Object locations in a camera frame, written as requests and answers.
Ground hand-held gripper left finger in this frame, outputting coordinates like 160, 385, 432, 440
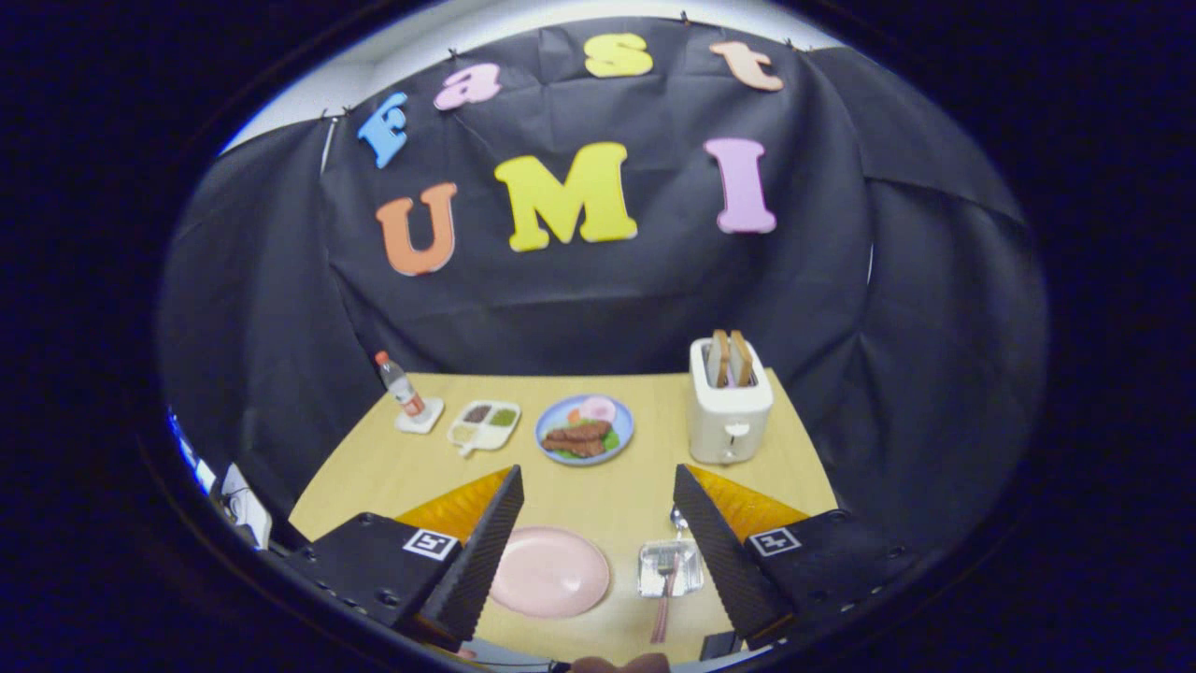
280, 465, 526, 651

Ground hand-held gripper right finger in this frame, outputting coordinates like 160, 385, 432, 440
673, 463, 921, 651

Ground pink-checked handle fork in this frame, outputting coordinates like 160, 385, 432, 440
651, 550, 681, 644

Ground clear perforated basket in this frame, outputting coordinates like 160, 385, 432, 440
637, 538, 706, 599

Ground pink plate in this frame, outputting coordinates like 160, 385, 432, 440
490, 526, 612, 619

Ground white toaster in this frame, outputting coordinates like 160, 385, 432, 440
689, 336, 775, 465

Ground white divided condiment dish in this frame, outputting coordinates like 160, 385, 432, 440
447, 400, 522, 457

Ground white square coaster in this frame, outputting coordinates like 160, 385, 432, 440
394, 397, 446, 436

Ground blue plate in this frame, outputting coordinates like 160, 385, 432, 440
534, 394, 635, 466

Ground green lettuce leaves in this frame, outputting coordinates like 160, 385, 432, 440
551, 427, 621, 461

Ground clear red-label water bottle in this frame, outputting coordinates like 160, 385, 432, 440
375, 351, 427, 419

